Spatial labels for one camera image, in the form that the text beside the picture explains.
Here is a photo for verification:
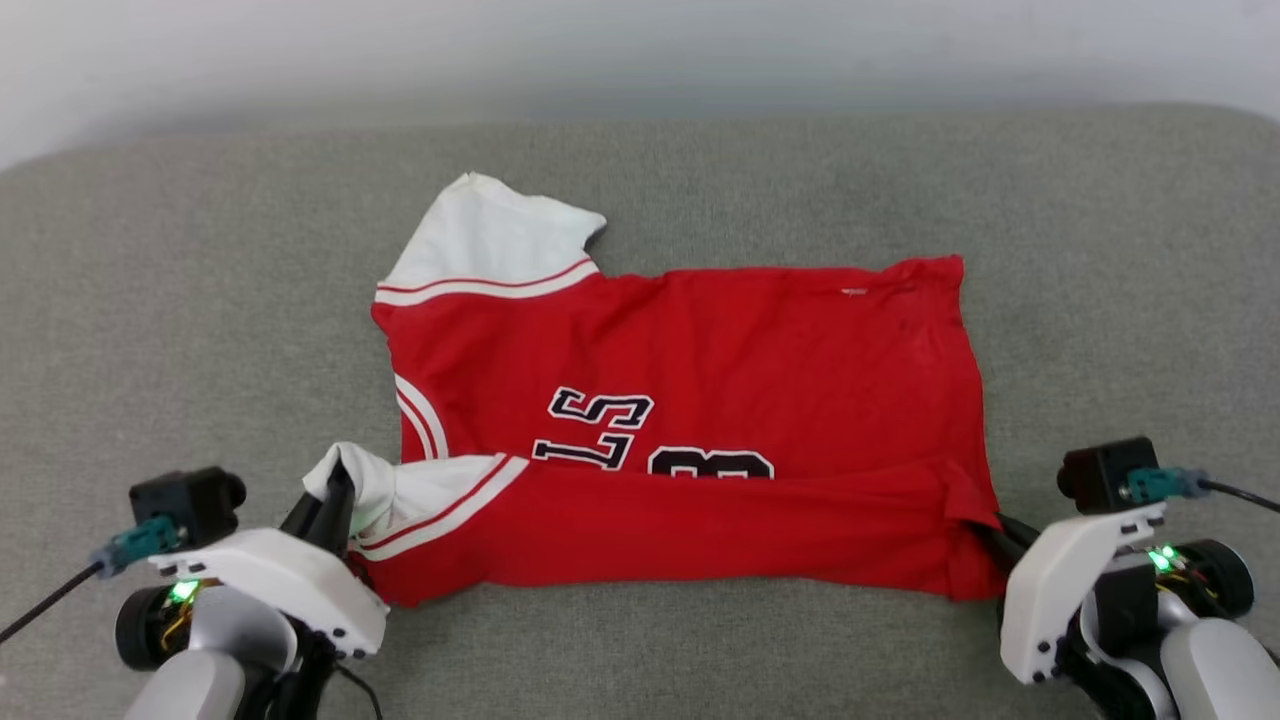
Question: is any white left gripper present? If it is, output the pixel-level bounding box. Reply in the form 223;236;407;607
148;459;390;662

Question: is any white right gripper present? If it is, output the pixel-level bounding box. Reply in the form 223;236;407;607
970;502;1168;687

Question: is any red and white jersey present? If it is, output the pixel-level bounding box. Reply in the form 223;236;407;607
303;172;1007;608

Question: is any black cable with teal plug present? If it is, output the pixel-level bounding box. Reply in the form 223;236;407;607
1124;466;1280;515
0;514;188;647

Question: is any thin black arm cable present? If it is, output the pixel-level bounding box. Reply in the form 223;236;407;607
334;663;385;720

